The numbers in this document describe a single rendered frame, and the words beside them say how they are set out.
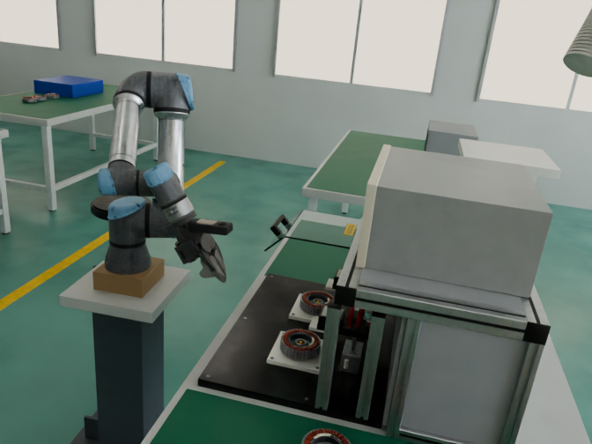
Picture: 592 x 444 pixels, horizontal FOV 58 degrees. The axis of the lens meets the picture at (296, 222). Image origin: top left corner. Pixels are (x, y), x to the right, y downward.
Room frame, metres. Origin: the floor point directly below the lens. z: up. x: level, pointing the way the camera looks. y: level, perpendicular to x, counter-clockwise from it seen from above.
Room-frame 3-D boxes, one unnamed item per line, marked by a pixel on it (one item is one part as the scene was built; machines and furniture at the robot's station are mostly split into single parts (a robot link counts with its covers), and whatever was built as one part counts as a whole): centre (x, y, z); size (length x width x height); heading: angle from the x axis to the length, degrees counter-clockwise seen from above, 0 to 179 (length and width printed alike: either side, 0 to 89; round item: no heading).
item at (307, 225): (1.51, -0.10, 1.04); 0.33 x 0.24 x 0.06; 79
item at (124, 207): (1.63, 0.54, 0.98); 0.13 x 0.12 x 0.14; 102
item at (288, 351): (1.28, -0.05, 0.80); 0.11 x 0.11 x 0.04
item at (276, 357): (1.28, -0.05, 0.78); 0.15 x 0.15 x 0.01; 79
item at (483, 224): (1.32, -0.38, 1.22); 0.44 x 0.39 x 0.20; 169
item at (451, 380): (1.00, -0.40, 0.91); 0.28 x 0.03 x 0.32; 79
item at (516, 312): (1.33, -0.38, 1.09); 0.68 x 0.44 x 0.05; 169
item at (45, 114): (4.96, 2.16, 0.38); 1.90 x 0.90 x 0.75; 169
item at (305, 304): (1.51, -0.09, 0.80); 0.11 x 0.11 x 0.04
